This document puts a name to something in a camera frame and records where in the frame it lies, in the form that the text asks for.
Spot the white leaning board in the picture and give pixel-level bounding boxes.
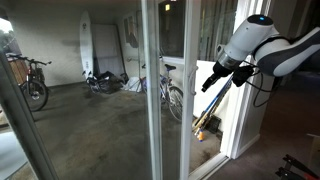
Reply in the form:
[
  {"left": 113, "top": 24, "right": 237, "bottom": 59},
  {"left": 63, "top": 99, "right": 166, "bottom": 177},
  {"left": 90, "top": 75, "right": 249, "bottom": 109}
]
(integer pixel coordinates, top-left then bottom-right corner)
[{"left": 91, "top": 23, "right": 126, "bottom": 78}]

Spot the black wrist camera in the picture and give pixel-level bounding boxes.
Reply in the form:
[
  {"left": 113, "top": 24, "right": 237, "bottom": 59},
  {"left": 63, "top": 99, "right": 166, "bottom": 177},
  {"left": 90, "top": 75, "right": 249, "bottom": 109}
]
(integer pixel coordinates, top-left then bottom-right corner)
[{"left": 231, "top": 64, "right": 255, "bottom": 88}]

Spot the white door handle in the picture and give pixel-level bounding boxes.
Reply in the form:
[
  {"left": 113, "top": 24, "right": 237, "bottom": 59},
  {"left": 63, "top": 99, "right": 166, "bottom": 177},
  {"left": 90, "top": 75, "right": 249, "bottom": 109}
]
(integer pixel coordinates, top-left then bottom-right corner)
[{"left": 188, "top": 64, "right": 199, "bottom": 97}]

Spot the white surfboard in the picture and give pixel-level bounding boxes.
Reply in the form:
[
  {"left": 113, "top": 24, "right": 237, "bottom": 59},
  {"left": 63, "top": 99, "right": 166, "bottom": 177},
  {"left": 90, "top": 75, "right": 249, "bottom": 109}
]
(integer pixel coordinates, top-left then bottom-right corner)
[{"left": 79, "top": 10, "right": 95, "bottom": 80}]

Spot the dark hanging wall item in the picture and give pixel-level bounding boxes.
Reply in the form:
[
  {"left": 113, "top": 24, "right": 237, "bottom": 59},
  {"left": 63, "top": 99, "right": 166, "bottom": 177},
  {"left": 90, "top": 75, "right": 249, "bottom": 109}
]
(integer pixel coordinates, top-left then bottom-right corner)
[{"left": 123, "top": 15, "right": 139, "bottom": 48}]

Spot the cardboard box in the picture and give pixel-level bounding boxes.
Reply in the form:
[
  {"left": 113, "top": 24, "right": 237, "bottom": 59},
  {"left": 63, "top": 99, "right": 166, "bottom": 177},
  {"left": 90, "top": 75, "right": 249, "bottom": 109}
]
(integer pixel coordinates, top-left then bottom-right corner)
[{"left": 306, "top": 132, "right": 320, "bottom": 168}]

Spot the blue long pole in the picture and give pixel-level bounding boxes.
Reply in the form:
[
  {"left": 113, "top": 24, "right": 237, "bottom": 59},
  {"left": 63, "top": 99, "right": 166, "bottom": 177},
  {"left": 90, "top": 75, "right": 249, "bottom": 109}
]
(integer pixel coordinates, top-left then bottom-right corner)
[{"left": 199, "top": 75, "right": 234, "bottom": 124}]

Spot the white cloth bundle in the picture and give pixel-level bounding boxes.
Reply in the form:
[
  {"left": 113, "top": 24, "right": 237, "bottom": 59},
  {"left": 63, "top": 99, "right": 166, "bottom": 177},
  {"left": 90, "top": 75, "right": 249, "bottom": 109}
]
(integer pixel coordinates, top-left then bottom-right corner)
[{"left": 121, "top": 76, "right": 144, "bottom": 93}]

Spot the blue white bicycle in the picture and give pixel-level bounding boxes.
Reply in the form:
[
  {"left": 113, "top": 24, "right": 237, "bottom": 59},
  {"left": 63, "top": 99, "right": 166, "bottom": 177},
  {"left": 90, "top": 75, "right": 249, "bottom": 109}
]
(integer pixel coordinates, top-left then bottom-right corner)
[{"left": 141, "top": 55, "right": 185, "bottom": 123}]

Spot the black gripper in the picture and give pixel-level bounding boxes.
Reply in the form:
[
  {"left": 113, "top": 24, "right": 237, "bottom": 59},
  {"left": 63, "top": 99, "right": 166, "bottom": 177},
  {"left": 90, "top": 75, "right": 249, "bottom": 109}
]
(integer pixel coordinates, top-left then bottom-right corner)
[{"left": 201, "top": 61, "right": 235, "bottom": 93}]

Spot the yellow long pole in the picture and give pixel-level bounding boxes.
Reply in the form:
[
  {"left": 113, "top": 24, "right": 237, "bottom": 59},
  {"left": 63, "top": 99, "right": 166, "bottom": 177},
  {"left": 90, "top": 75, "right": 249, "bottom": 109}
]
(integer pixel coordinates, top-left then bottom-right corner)
[{"left": 192, "top": 87, "right": 231, "bottom": 134}]

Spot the fixed side door jamb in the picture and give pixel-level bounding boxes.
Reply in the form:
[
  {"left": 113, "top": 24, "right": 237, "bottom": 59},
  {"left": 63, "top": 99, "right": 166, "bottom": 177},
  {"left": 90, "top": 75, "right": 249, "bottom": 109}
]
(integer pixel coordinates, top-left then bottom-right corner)
[{"left": 0, "top": 49, "right": 59, "bottom": 180}]

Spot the dark golf bag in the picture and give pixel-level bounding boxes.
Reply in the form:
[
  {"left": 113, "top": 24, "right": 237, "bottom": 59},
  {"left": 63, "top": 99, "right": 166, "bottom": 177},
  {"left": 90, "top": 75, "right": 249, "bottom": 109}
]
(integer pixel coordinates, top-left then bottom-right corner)
[{"left": 85, "top": 70, "right": 129, "bottom": 95}]

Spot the black bicycle on left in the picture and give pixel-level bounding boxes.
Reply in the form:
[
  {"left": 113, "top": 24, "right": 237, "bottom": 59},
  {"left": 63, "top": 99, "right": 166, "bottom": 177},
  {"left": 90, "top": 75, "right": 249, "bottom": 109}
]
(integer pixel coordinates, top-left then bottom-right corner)
[{"left": 5, "top": 52, "right": 53, "bottom": 113}]

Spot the latch side door jamb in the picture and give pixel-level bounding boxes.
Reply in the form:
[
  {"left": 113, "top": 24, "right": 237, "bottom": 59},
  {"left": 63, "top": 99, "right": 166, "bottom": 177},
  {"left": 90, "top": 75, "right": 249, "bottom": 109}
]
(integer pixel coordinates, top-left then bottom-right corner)
[{"left": 219, "top": 0, "right": 273, "bottom": 160}]

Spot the red black clamp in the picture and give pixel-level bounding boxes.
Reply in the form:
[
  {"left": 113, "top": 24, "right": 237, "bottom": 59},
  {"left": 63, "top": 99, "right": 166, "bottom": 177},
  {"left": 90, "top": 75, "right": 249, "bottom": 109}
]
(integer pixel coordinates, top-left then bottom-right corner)
[{"left": 282, "top": 153, "right": 320, "bottom": 180}]

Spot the black camera cable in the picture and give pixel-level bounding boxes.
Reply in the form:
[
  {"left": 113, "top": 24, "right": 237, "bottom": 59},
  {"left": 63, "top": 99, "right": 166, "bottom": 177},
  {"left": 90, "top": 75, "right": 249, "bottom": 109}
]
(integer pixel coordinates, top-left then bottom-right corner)
[{"left": 244, "top": 59, "right": 281, "bottom": 108}]

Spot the black dustpan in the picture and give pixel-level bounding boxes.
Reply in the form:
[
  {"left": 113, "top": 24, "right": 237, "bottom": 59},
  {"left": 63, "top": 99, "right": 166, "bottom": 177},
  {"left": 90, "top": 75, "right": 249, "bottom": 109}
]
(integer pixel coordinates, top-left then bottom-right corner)
[{"left": 206, "top": 114, "right": 223, "bottom": 135}]

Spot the patio wall window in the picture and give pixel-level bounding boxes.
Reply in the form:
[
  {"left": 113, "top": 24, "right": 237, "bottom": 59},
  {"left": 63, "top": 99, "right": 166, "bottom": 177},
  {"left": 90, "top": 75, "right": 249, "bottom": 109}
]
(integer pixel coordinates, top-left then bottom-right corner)
[{"left": 158, "top": 0, "right": 239, "bottom": 64}]

